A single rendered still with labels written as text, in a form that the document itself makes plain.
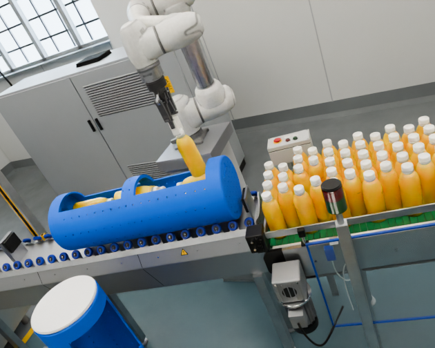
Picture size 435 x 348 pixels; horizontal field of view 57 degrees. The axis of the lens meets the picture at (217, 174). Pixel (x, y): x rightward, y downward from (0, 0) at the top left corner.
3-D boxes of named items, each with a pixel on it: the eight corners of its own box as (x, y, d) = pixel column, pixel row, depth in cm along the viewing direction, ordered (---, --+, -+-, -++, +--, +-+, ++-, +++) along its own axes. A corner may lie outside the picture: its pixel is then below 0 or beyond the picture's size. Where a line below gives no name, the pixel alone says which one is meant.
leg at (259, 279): (286, 346, 225) (252, 269, 194) (296, 345, 223) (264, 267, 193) (286, 355, 220) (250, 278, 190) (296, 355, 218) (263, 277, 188)
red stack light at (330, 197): (322, 192, 129) (320, 182, 127) (343, 188, 127) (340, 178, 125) (324, 204, 124) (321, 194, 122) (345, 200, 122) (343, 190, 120)
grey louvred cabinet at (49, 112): (91, 183, 508) (25, 78, 438) (247, 162, 411) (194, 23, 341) (65, 210, 467) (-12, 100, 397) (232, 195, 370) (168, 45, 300)
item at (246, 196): (250, 207, 185) (242, 186, 179) (255, 206, 184) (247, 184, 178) (249, 221, 176) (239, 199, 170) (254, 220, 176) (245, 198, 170)
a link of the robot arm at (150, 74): (132, 72, 145) (139, 87, 148) (155, 64, 142) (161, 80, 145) (140, 63, 152) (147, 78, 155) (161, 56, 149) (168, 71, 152)
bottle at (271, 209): (291, 228, 166) (279, 194, 157) (282, 240, 162) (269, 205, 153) (277, 225, 171) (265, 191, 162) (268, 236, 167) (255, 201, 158)
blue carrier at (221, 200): (92, 219, 220) (62, 182, 203) (244, 187, 193) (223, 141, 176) (74, 262, 198) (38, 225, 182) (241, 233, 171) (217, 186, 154)
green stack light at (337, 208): (326, 204, 131) (322, 192, 129) (346, 200, 129) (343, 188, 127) (327, 216, 126) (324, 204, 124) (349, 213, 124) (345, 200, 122)
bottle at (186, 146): (210, 166, 170) (191, 129, 162) (201, 176, 166) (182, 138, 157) (197, 167, 175) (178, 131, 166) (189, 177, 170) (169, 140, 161)
